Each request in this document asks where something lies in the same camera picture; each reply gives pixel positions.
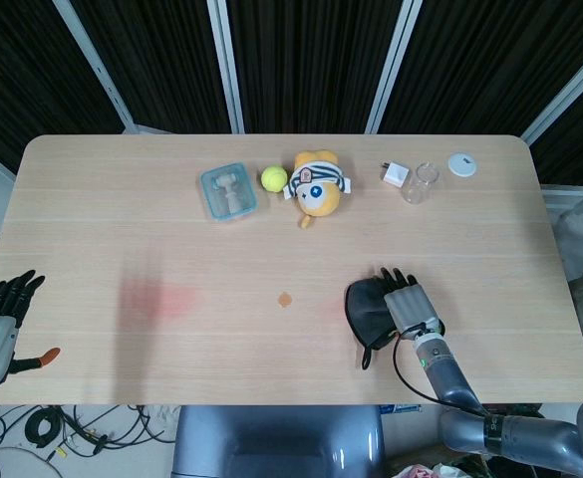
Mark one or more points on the black cloth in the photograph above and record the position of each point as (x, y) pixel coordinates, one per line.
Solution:
(368, 311)

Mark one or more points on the clear glass jar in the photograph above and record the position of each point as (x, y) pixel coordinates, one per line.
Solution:
(420, 183)

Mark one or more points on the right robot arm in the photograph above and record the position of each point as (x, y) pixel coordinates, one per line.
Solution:
(490, 413)

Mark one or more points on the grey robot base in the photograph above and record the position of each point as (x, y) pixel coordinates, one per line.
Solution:
(278, 443)

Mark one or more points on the clear plastic food container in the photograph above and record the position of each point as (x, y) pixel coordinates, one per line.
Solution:
(228, 191)

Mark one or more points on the white round jar lid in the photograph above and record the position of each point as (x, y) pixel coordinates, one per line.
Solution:
(463, 164)

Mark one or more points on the beige roller tool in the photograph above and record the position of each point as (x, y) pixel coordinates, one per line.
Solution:
(228, 191)

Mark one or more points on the yellow tennis ball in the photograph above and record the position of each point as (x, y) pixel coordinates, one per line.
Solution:
(274, 178)

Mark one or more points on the yellow striped plush toy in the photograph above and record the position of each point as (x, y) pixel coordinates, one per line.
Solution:
(316, 186)

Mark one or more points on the white power adapter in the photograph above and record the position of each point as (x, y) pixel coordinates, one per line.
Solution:
(395, 174)

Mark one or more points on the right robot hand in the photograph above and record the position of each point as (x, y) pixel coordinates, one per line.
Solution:
(410, 304)

